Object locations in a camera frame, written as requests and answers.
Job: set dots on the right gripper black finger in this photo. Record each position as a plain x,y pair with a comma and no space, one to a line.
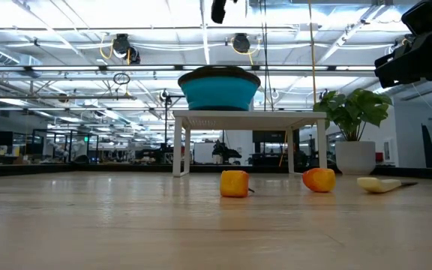
398,59
403,77

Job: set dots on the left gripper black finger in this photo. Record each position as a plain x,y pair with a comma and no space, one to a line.
218,11

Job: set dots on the blue collapsible bowl grey rim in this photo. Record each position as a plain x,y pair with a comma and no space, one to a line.
219,93

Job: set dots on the orange red peach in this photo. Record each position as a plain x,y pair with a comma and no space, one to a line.
319,180

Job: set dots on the black background robot arm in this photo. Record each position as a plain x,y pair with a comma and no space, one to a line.
225,152

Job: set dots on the green plant in white pot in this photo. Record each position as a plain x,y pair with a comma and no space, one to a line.
354,157

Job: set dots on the white perforated shelf riser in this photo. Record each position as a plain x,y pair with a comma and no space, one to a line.
246,120

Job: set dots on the black background monitor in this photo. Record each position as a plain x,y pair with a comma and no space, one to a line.
272,137

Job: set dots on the yellow orange pear with stem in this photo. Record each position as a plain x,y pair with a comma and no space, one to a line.
234,183

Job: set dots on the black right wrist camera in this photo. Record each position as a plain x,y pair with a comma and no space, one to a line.
429,15

